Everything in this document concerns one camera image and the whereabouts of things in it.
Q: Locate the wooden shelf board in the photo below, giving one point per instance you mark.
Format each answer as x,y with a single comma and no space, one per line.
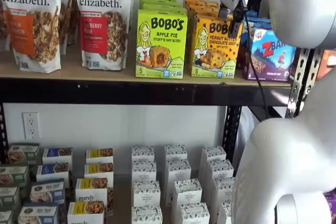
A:
105,75

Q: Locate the blue Zbar chocolate chip box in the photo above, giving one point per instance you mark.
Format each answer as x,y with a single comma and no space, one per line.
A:
260,23
252,13
273,64

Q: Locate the large orange cereal box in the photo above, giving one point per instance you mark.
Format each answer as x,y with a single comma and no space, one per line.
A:
328,64

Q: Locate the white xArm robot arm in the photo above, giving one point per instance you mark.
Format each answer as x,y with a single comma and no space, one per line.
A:
288,155

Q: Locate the granola bag with red label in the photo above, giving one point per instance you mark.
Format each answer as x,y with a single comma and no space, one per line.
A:
102,37

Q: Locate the orange Bobo's peanut butter box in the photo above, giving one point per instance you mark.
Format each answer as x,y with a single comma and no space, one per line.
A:
210,56
200,2
204,11

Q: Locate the blue label granola box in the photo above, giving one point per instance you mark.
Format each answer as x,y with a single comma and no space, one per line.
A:
52,170
56,153
47,191
38,214

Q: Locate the white organic pantry box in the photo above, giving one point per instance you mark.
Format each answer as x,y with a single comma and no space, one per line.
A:
143,153
224,213
187,192
144,171
220,169
224,190
213,153
178,169
146,216
146,195
194,214
176,151

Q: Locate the purple snack box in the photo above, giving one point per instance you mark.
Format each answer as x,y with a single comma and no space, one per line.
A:
331,205

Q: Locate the green label granola box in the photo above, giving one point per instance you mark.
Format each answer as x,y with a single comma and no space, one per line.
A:
13,175
9,197
22,153

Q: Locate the granola bag with orange label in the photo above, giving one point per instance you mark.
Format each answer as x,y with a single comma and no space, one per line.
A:
31,37

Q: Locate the yellow label granola box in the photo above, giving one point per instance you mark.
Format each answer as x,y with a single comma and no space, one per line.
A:
85,213
99,153
90,190
98,169

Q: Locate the white purely elizabeth granola bag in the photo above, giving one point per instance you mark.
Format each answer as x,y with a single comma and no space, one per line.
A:
4,24
68,24

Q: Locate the black metal shelf rack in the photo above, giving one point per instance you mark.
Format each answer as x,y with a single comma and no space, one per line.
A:
131,91

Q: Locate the white wall power outlet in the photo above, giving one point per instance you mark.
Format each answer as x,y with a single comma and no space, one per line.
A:
31,125

